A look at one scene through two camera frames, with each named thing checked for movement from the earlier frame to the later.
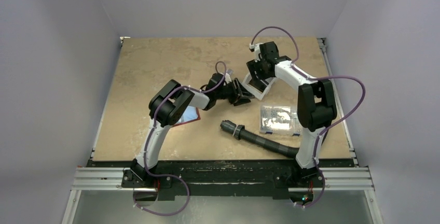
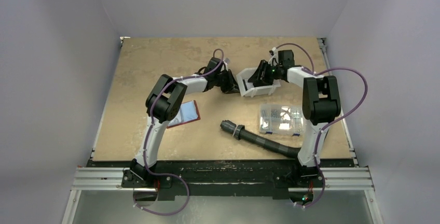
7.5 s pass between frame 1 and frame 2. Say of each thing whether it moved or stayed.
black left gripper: moved
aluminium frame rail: stayed
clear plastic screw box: stayed
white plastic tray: moved
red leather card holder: stayed
